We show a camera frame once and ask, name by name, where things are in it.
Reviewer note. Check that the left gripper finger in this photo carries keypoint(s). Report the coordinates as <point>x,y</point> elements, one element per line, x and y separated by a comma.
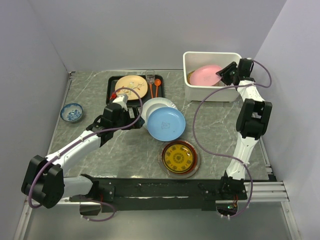
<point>139,123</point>
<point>134,111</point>

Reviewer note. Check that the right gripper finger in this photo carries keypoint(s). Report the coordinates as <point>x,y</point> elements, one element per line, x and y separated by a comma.
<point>227,79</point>
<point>228,70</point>

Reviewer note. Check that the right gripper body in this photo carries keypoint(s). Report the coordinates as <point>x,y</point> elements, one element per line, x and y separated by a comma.
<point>234,73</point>

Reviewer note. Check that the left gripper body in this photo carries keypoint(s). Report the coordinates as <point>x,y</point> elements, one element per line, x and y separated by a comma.
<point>125,119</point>

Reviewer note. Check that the white scalloped plate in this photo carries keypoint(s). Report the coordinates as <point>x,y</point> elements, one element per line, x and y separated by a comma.
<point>153,104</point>

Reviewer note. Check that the pink plate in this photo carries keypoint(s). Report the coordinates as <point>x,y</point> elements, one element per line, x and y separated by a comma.
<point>205,76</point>

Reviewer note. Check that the light blue plate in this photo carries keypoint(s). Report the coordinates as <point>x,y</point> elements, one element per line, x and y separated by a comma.
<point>166,124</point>

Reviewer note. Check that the woven bamboo plate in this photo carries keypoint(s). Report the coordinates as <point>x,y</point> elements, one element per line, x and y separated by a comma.
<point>189,74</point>

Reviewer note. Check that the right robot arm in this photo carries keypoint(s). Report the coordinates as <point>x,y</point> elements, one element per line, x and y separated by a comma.
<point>251,124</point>

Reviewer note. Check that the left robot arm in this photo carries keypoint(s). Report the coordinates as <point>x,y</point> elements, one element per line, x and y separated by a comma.
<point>45,183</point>

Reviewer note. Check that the orange chopstick under plate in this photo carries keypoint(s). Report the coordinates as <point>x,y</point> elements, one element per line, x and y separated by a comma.
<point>113,96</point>

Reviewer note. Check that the black serving tray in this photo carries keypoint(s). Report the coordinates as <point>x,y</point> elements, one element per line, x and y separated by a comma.
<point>111,88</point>

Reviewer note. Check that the beige bird-pattern plate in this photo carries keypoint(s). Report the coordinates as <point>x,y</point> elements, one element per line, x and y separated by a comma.
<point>134,82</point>

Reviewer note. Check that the orange plastic spoon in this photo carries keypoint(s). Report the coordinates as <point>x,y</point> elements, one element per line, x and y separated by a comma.
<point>157,83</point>

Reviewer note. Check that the clear drinking glass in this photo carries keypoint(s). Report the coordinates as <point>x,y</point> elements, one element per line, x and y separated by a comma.
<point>150,76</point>

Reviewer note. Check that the blue white porcelain bowl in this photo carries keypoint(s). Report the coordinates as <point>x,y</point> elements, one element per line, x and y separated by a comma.
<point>72,113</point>

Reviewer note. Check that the yellow patterned plate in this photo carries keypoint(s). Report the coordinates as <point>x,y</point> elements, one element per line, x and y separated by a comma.
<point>178,158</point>

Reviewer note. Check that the clear glass plate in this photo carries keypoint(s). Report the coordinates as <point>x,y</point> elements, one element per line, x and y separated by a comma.
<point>173,175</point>

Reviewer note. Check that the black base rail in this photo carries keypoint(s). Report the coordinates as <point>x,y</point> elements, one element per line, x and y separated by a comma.
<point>137,194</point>

